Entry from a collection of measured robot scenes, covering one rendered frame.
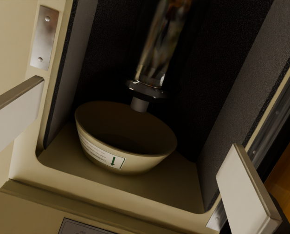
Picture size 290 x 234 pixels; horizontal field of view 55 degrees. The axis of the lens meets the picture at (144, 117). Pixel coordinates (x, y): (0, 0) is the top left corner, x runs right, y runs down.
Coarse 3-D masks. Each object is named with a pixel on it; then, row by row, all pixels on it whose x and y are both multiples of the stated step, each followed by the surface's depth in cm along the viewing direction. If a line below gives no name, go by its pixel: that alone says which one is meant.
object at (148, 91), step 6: (114, 72) 43; (120, 78) 41; (126, 84) 40; (132, 84) 39; (138, 90) 39; (144, 90) 39; (150, 90) 39; (156, 96) 40; (162, 96) 40; (168, 96) 41; (174, 96) 42
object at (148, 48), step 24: (144, 0) 38; (168, 0) 35; (192, 0) 35; (144, 24) 38; (168, 24) 36; (192, 24) 37; (144, 48) 38; (168, 48) 38; (192, 48) 41; (120, 72) 41; (144, 72) 39; (168, 72) 39
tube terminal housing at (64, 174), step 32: (64, 0) 31; (32, 32) 32; (64, 32) 35; (32, 128) 37; (64, 128) 49; (256, 128) 35; (32, 160) 39; (64, 160) 42; (64, 192) 41; (96, 192) 40; (128, 192) 40; (160, 192) 42; (192, 192) 45; (160, 224) 42; (192, 224) 41
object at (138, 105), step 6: (126, 90) 42; (138, 96) 41; (144, 96) 41; (132, 102) 45; (138, 102) 44; (144, 102) 44; (150, 102) 42; (156, 102) 42; (162, 102) 43; (132, 108) 45; (138, 108) 45; (144, 108) 45
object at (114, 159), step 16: (80, 112) 46; (96, 112) 51; (112, 112) 54; (128, 112) 54; (144, 112) 54; (80, 128) 41; (96, 128) 52; (112, 128) 54; (128, 128) 55; (144, 128) 54; (160, 128) 52; (96, 144) 40; (144, 144) 53; (160, 144) 51; (176, 144) 46; (96, 160) 43; (112, 160) 41; (128, 160) 40; (144, 160) 41; (160, 160) 43
